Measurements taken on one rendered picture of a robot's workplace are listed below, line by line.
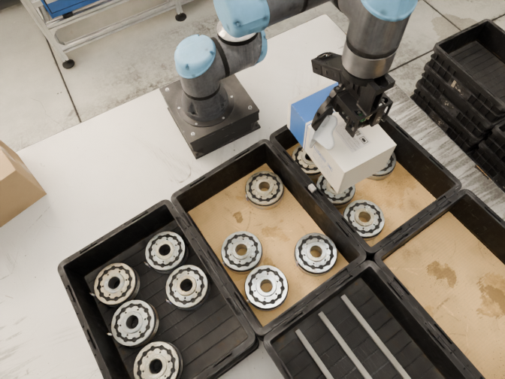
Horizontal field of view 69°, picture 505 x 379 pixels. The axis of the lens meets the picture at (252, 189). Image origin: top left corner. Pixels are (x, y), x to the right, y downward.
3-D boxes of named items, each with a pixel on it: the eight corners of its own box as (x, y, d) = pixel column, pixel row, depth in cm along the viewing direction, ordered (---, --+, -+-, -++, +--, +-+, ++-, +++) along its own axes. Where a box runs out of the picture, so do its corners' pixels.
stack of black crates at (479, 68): (400, 112, 193) (433, 44, 153) (445, 89, 198) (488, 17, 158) (454, 168, 176) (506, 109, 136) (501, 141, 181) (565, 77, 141)
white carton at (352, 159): (286, 126, 84) (288, 100, 76) (331, 104, 86) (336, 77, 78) (337, 194, 75) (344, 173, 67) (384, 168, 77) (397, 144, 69)
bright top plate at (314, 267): (287, 246, 91) (287, 245, 90) (321, 225, 92) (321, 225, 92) (309, 280, 86) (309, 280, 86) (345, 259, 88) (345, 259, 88)
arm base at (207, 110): (177, 92, 121) (170, 70, 113) (221, 80, 123) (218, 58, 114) (188, 127, 115) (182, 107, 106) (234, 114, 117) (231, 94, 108)
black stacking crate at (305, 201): (179, 214, 101) (169, 197, 91) (267, 160, 107) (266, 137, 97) (261, 341, 85) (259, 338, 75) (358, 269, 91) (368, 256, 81)
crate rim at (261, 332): (170, 200, 93) (167, 195, 91) (266, 141, 99) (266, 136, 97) (259, 340, 77) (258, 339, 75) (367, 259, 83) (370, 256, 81)
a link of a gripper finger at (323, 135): (313, 165, 69) (343, 130, 64) (297, 143, 72) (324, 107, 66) (323, 164, 72) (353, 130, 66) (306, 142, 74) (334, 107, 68)
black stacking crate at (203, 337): (80, 277, 95) (56, 265, 85) (179, 215, 101) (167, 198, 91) (148, 426, 79) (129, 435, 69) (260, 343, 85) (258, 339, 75)
